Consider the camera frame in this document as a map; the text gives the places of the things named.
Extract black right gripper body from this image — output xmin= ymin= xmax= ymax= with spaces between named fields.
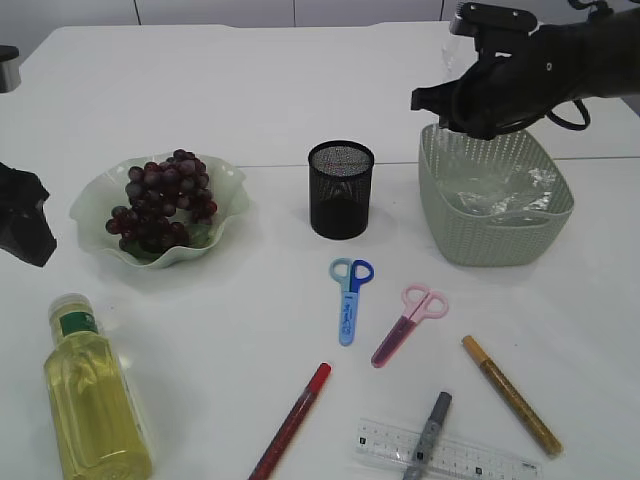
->
xmin=453 ymin=33 xmax=554 ymax=140

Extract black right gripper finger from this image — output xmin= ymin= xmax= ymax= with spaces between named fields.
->
xmin=410 ymin=82 xmax=457 ymax=118
xmin=438 ymin=112 xmax=463 ymax=133

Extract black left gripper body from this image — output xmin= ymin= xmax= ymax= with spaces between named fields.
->
xmin=1 ymin=164 xmax=57 ymax=267

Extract clear plastic sheet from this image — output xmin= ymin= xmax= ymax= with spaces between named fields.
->
xmin=435 ymin=124 xmax=559 ymax=221

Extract purple grape bunch with leaves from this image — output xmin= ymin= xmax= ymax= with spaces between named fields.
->
xmin=105 ymin=149 xmax=218 ymax=258

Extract blue scissors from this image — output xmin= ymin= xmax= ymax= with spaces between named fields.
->
xmin=329 ymin=258 xmax=374 ymax=346

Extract pink scissors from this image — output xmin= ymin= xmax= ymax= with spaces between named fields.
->
xmin=371 ymin=283 xmax=449 ymax=368

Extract yellow tea bottle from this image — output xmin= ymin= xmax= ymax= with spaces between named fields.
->
xmin=44 ymin=293 xmax=152 ymax=479

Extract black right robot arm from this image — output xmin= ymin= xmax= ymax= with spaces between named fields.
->
xmin=410 ymin=1 xmax=639 ymax=140

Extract green plastic basket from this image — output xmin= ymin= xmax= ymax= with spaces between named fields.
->
xmin=418 ymin=124 xmax=574 ymax=267

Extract black mesh pen holder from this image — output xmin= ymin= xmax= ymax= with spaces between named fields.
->
xmin=308 ymin=140 xmax=374 ymax=240

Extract light green wavy plate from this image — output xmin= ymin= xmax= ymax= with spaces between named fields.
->
xmin=69 ymin=153 xmax=250 ymax=269

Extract gold marker pen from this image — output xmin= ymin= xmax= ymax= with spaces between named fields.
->
xmin=461 ymin=335 xmax=564 ymax=458

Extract silver marker pen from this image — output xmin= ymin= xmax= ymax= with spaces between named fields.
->
xmin=402 ymin=391 xmax=452 ymax=480

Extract clear plastic ruler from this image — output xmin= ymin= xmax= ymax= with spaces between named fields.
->
xmin=352 ymin=419 xmax=543 ymax=479

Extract red marker pen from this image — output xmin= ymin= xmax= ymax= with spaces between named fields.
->
xmin=248 ymin=362 xmax=332 ymax=480

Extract black cable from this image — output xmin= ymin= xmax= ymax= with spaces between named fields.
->
xmin=544 ymin=97 xmax=591 ymax=131

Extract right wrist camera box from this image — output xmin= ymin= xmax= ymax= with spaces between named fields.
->
xmin=449 ymin=2 xmax=538 ymax=57

